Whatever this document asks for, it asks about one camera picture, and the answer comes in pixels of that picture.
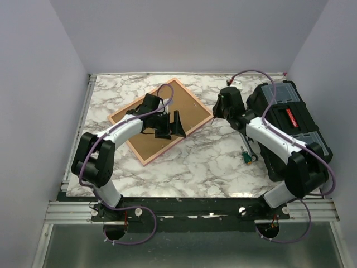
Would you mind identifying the black plastic toolbox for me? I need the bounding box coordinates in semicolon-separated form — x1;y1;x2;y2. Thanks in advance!
246;80;333;182

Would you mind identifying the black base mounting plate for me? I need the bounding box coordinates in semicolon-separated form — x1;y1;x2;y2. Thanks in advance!
91;197;289;233

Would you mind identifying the silver ratchet wrench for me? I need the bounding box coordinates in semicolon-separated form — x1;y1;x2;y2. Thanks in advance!
240;133;259;161

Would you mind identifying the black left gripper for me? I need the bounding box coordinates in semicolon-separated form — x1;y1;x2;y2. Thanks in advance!
151;110;185;140

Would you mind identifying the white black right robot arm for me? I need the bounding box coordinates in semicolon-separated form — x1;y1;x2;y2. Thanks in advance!
213;87;329;219

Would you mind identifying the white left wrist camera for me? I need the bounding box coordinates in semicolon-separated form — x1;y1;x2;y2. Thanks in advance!
157;98;173;114

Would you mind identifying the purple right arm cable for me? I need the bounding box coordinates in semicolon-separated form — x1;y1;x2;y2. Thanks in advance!
227;69;336;243

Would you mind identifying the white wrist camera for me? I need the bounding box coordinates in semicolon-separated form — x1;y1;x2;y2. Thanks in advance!
226;80;243;89
157;98;173;114

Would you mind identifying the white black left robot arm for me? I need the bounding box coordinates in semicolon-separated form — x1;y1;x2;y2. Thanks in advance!
71;93;186;221

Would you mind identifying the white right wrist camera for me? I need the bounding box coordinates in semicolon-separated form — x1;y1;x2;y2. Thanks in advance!
226;80;243;89

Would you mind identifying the aluminium extrusion rail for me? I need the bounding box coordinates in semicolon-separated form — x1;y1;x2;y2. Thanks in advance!
45;199;340;224

